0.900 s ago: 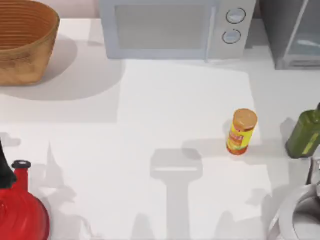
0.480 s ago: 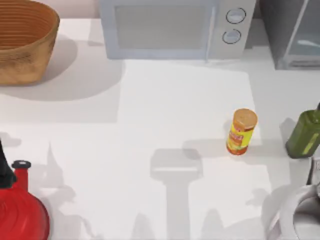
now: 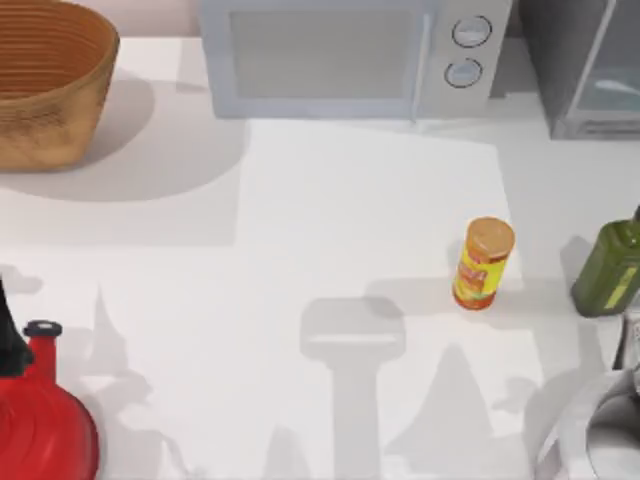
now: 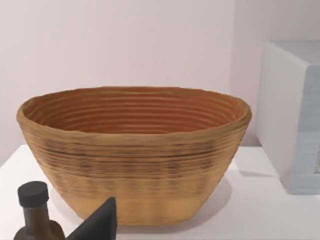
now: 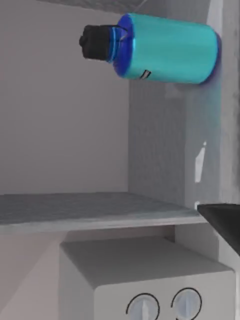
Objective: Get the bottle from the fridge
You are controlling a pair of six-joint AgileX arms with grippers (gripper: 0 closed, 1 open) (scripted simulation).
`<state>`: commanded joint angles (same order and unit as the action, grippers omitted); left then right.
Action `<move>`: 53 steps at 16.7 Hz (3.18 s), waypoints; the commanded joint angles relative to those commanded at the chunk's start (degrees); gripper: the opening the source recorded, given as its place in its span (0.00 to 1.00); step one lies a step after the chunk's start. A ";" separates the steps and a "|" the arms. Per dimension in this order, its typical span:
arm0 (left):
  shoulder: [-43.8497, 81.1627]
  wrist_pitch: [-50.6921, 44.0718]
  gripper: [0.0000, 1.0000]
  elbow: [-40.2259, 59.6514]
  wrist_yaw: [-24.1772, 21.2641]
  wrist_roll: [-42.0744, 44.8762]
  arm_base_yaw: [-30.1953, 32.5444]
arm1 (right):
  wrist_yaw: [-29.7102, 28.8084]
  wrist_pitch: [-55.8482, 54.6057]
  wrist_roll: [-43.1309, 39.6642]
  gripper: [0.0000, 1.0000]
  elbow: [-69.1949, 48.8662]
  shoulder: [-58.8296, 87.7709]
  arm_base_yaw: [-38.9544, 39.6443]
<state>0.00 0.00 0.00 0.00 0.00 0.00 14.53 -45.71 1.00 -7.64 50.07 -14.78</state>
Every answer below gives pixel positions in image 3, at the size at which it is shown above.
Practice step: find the white bowl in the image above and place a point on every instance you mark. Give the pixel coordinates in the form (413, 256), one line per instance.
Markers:
(592, 435)

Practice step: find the green bottle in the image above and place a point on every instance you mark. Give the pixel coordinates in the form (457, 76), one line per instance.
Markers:
(607, 272)

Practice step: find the red kettle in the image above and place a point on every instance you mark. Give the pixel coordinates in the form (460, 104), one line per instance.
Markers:
(40, 420)

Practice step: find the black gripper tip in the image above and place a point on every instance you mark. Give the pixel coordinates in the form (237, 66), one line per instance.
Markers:
(11, 340)

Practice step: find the yellow and orange can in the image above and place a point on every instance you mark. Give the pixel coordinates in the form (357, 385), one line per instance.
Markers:
(482, 265)

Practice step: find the grey cabinet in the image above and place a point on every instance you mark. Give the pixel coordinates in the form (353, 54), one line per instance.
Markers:
(590, 65)

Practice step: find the microwave knob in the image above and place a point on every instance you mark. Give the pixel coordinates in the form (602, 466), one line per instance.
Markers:
(471, 31)
(463, 73)

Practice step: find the woven wooden basket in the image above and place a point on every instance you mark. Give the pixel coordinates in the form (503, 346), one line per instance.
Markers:
(55, 120)

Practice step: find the pale microwave oven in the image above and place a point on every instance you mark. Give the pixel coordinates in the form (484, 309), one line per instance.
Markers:
(310, 60)

